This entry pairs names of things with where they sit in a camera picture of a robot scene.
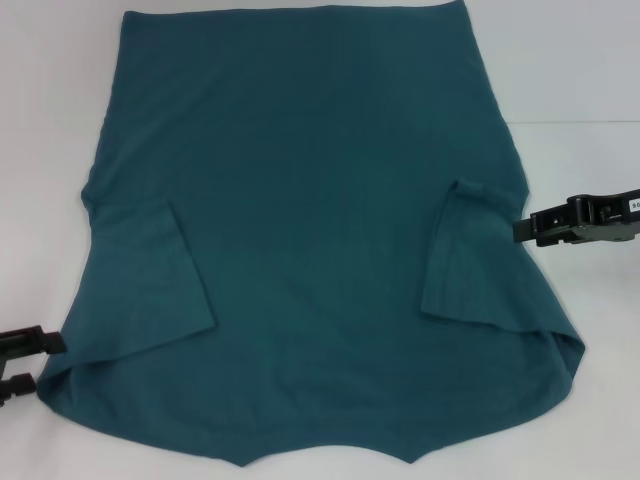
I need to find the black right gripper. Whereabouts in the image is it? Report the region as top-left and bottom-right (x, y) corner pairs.
(512, 188), (640, 247)

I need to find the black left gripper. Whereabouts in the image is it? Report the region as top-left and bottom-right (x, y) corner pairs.
(0, 324), (67, 407)

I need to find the blue short-sleeved shirt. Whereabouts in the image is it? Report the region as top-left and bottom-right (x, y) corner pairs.
(35, 0), (587, 469)

